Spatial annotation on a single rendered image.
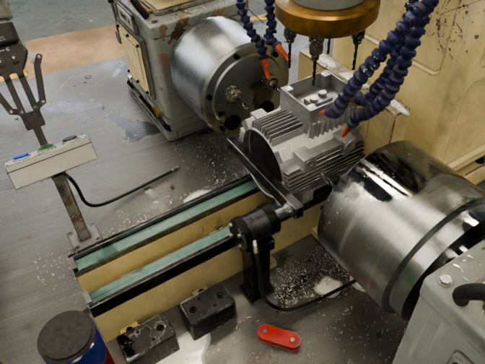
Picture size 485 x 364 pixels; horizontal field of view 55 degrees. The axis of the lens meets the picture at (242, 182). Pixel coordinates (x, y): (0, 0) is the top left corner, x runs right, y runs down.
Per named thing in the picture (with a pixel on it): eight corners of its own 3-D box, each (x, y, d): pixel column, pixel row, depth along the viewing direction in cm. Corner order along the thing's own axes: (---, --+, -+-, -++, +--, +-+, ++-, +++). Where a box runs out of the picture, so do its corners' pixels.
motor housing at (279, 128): (307, 141, 117) (312, 74, 104) (359, 185, 105) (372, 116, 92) (239, 171, 110) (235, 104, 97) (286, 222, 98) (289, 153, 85)
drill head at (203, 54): (227, 66, 146) (222, -15, 129) (297, 124, 123) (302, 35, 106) (154, 92, 138) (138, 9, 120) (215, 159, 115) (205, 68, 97)
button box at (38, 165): (93, 154, 104) (84, 131, 102) (98, 158, 98) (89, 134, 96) (14, 184, 98) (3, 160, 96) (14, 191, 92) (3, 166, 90)
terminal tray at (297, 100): (322, 97, 104) (325, 68, 99) (355, 120, 97) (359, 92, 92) (278, 115, 100) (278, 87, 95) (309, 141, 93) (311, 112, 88)
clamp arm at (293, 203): (306, 214, 89) (237, 144, 105) (307, 204, 87) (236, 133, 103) (291, 222, 88) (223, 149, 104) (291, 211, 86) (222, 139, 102)
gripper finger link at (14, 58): (7, 56, 92) (14, 54, 92) (32, 110, 96) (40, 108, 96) (7, 55, 88) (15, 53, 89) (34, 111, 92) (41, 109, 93)
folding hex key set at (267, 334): (255, 340, 92) (254, 335, 91) (260, 326, 95) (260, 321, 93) (297, 354, 90) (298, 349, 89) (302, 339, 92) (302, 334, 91)
